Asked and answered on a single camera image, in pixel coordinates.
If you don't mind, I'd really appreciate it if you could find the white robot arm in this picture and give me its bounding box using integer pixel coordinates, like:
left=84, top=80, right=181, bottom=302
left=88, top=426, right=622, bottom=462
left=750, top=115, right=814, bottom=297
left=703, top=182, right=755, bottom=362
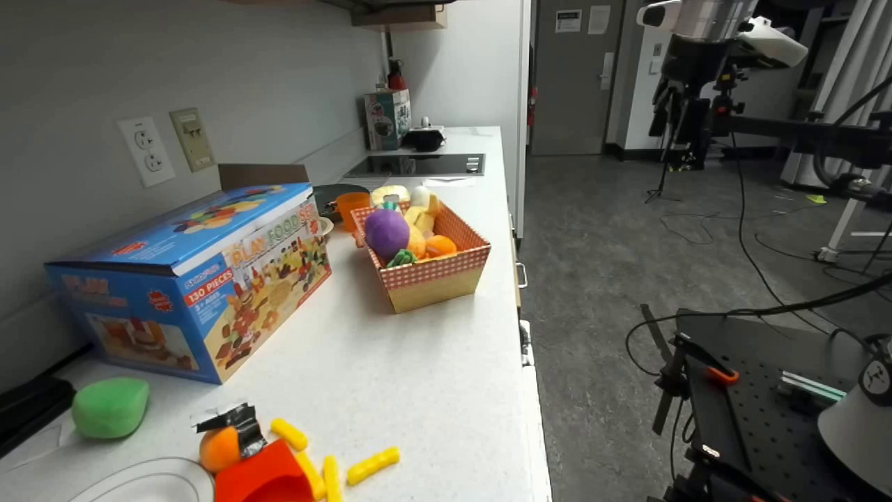
left=634, top=0, right=807, bottom=89

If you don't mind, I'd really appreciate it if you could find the orange toy fruit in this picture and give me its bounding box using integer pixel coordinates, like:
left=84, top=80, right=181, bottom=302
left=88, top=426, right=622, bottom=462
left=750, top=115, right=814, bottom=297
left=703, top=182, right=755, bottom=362
left=422, top=235, right=457, bottom=258

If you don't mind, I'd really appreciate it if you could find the red checkered cardboard basket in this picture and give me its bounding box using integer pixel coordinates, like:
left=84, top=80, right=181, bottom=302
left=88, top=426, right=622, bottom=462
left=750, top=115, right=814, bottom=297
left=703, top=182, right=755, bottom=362
left=353, top=200, right=489, bottom=312

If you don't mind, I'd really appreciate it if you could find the purple toy eggplant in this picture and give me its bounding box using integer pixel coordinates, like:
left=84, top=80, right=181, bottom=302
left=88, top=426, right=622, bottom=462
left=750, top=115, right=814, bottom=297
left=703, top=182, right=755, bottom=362
left=365, top=210, right=408, bottom=263

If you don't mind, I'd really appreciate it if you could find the orange toy cup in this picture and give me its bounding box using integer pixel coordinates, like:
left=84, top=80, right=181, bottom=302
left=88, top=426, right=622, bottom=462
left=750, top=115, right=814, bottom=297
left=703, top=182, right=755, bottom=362
left=333, top=192, right=371, bottom=232

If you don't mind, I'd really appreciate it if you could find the black induction cooktop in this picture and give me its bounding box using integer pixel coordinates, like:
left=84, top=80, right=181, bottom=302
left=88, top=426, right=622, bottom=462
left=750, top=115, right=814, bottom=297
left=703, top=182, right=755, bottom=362
left=344, top=154, right=484, bottom=179

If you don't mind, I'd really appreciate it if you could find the small kitchen appliance box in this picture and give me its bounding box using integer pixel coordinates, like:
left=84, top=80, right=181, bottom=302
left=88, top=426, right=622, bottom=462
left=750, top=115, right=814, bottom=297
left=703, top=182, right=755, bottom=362
left=362, top=89, right=411, bottom=152

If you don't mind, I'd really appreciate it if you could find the yellow toy fry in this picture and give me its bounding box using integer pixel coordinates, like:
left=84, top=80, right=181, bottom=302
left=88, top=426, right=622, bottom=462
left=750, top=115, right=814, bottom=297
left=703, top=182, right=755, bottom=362
left=344, top=446, right=401, bottom=485

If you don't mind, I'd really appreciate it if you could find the blue toy food box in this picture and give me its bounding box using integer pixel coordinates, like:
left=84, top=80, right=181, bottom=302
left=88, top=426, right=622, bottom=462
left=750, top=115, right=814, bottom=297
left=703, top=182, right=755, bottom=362
left=43, top=182, right=332, bottom=383

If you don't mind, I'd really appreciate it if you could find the red toy fries holder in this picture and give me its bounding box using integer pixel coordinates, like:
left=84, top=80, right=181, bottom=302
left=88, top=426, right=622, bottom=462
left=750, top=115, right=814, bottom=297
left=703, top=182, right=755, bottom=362
left=215, top=442, right=315, bottom=502

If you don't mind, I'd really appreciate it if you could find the orange toy ball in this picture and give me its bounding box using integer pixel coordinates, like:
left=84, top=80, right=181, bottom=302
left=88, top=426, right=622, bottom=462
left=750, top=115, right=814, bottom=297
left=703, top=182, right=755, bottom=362
left=197, top=426, right=241, bottom=474

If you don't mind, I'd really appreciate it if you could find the black optical breadboard table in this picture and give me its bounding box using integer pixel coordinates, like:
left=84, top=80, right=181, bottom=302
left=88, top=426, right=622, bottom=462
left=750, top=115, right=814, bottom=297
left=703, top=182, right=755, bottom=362
left=675, top=316, right=892, bottom=502

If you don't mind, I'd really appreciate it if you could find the white plate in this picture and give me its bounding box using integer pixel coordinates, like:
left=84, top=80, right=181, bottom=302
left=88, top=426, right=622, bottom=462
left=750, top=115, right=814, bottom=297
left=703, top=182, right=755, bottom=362
left=67, top=458, right=215, bottom=502

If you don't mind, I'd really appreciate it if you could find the green toy pepper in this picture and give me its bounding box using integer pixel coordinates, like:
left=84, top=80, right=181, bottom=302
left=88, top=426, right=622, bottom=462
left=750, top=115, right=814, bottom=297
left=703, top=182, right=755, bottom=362
left=73, top=377, right=151, bottom=442

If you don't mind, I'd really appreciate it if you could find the beige light switch plate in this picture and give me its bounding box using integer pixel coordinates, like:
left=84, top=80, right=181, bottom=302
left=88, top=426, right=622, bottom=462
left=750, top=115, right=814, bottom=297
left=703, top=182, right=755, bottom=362
left=170, top=108, right=215, bottom=170

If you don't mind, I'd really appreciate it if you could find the orange handled clamp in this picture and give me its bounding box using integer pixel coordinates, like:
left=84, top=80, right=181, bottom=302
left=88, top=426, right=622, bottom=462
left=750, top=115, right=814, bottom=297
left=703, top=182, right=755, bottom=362
left=675, top=336, right=740, bottom=389

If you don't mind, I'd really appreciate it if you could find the black camera tripod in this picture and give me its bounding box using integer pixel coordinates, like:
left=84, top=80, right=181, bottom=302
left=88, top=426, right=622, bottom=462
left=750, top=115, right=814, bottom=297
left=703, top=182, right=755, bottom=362
left=648, top=65, right=743, bottom=198

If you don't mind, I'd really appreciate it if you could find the white wall outlet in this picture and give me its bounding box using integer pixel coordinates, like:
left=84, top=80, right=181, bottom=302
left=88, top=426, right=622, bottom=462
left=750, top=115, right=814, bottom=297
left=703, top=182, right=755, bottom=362
left=119, top=118, right=176, bottom=186

